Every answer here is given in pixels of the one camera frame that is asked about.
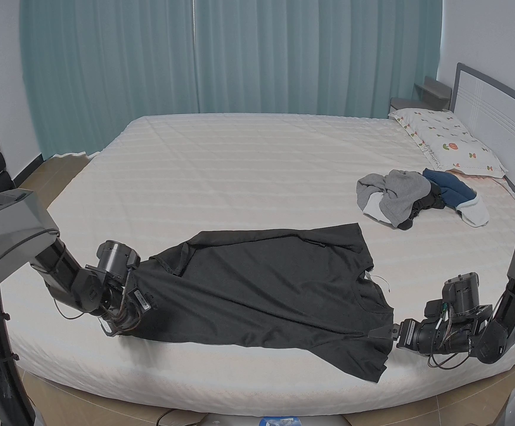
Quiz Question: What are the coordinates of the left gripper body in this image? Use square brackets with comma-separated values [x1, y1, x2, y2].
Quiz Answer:
[101, 286, 153, 338]

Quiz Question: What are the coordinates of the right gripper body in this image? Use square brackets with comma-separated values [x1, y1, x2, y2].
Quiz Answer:
[396, 319, 445, 354]

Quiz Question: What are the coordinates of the black T-shirt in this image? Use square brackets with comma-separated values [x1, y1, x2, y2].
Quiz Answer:
[126, 222, 395, 383]

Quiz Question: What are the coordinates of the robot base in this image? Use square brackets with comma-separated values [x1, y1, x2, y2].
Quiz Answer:
[204, 415, 329, 426]

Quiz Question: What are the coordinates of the pile of clothes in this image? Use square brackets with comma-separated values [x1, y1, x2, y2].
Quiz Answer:
[356, 168, 490, 231]

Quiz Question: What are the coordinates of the bed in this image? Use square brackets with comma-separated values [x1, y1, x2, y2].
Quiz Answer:
[0, 62, 515, 416]

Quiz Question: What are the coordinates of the white printed pillow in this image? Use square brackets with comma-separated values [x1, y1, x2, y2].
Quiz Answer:
[388, 108, 508, 179]

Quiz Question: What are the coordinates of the grey bedside table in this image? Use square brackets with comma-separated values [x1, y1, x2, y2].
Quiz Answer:
[390, 76, 452, 112]

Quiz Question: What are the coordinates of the blue-green curtain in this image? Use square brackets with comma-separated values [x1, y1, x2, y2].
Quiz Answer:
[193, 0, 443, 119]
[20, 0, 200, 159]

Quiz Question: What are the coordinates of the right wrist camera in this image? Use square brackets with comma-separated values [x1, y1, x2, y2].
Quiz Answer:
[424, 299, 445, 324]

